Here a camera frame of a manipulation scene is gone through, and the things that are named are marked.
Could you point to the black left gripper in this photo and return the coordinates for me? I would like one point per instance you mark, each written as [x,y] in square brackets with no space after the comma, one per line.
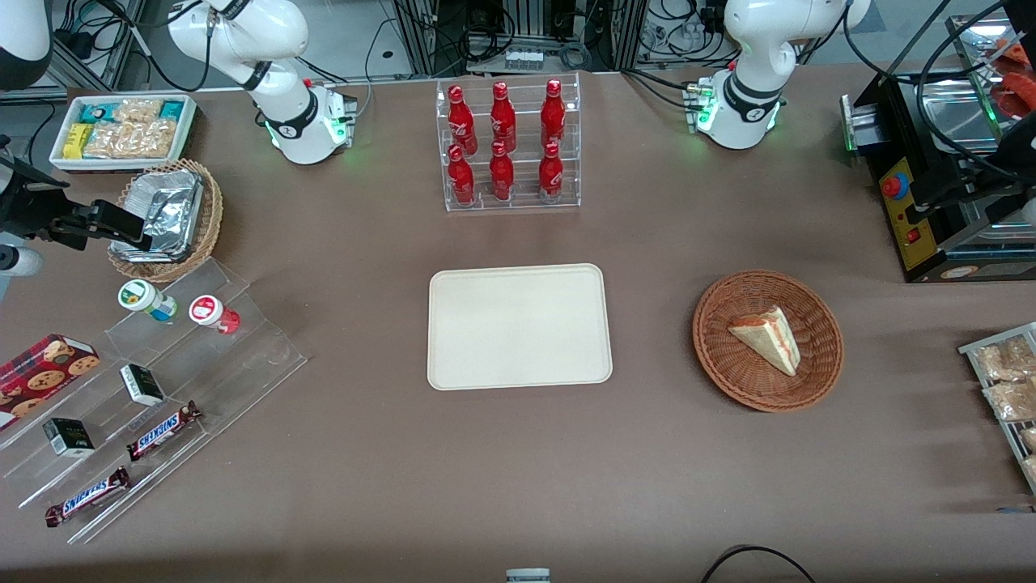
[1021,152]

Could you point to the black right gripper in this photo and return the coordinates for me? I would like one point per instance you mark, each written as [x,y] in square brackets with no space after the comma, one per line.
[31,209]

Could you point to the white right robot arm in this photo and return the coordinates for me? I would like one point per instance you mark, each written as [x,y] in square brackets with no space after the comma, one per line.
[293,121]

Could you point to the steel tray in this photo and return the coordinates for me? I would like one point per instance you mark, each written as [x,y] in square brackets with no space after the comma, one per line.
[963,121]

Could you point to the cream plastic tray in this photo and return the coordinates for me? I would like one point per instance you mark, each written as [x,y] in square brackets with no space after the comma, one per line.
[518,328]

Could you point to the silver foil bag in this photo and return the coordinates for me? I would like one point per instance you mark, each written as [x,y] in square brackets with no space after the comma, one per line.
[166,206]

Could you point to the yellow snack pack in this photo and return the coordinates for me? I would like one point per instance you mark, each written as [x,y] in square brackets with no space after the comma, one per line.
[77,140]

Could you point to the large clear cracker bag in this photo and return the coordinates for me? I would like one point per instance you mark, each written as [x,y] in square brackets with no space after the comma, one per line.
[133,140]

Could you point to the wicker basket holding foil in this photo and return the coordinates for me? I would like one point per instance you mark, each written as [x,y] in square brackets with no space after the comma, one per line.
[209,219]

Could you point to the teal snack pack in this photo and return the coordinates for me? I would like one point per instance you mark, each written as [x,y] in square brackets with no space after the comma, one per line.
[171,109]
[97,112]

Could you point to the small clear cracker bag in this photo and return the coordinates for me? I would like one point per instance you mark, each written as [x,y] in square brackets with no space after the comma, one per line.
[137,109]

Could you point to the white snack box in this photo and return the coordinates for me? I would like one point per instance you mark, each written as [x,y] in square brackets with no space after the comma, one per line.
[188,129]

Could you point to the black machine with red button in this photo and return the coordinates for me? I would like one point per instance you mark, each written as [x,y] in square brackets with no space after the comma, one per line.
[906,235]

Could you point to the red cookie box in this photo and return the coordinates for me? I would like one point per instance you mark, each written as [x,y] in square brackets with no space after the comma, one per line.
[44,372]

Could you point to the small black box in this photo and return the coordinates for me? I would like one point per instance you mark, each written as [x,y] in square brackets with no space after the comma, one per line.
[69,437]
[142,385]

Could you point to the clear acrylic stepped stand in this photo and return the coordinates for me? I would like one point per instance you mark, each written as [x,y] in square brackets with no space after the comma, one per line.
[235,364]

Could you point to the clear pastry bag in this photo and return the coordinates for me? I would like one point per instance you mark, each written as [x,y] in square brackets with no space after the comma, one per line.
[1012,401]
[1002,360]

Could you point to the Snickers bar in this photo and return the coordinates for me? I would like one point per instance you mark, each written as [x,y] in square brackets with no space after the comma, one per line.
[87,496]
[162,431]

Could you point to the wrapped triangle sandwich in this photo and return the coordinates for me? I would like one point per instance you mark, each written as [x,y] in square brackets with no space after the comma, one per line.
[769,340]

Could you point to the round wicker basket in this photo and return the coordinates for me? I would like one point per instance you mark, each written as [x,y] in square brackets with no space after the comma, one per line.
[728,364]

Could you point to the red cola bottle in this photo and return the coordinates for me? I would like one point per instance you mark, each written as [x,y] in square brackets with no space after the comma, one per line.
[460,117]
[550,174]
[461,178]
[553,113]
[501,174]
[503,117]

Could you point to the clear acrylic bottle rack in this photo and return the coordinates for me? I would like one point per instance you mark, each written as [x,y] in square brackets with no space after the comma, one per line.
[526,194]

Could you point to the white power strip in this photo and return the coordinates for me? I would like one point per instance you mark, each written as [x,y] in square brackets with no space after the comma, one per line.
[524,59]

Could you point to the grey white device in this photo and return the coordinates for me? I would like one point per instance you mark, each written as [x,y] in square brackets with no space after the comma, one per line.
[528,576]

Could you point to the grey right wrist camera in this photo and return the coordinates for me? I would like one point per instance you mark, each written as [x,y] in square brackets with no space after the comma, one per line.
[19,261]

